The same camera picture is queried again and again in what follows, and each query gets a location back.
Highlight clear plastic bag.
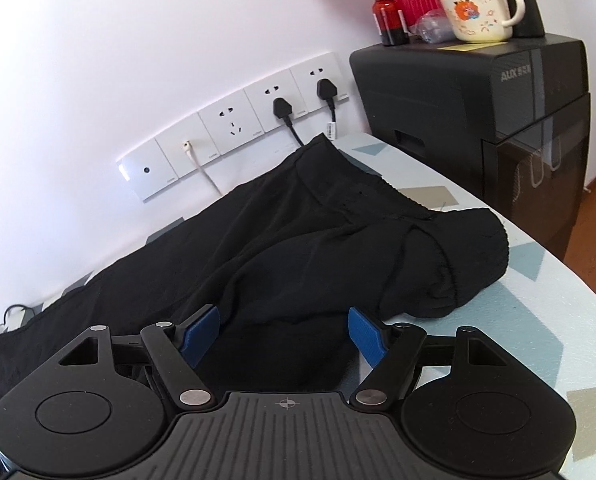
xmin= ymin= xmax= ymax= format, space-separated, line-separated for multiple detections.
xmin=411 ymin=9 xmax=455 ymax=44

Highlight long black cable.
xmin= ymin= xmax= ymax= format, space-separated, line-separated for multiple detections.
xmin=0 ymin=302 xmax=38 ymax=333

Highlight brown bottle with red cap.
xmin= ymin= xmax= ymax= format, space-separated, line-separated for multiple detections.
xmin=369 ymin=0 xmax=411 ymax=47

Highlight white wall socket strip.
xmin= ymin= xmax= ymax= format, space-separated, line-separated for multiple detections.
xmin=116 ymin=51 xmax=352 ymax=204

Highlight cream printed mug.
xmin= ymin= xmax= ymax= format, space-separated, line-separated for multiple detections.
xmin=429 ymin=0 xmax=527 ymax=45

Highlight black power plug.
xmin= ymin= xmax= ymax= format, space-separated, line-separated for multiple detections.
xmin=273 ymin=97 xmax=306 ymax=150
xmin=316 ymin=77 xmax=341 ymax=140

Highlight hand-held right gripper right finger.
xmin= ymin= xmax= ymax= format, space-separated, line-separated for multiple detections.
xmin=348 ymin=306 xmax=521 ymax=411

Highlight black cabinet appliance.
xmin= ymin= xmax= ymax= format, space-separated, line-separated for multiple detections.
xmin=349 ymin=33 xmax=593 ymax=262

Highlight geometric patterned table cover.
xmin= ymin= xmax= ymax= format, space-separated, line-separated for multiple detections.
xmin=8 ymin=132 xmax=596 ymax=480

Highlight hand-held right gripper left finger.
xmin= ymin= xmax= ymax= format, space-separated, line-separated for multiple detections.
xmin=42 ymin=305 xmax=221 ymax=411

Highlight black pants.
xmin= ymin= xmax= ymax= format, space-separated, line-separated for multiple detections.
xmin=0 ymin=132 xmax=510 ymax=397

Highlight thin white cable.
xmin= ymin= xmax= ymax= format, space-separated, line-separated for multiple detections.
xmin=182 ymin=141 xmax=223 ymax=197

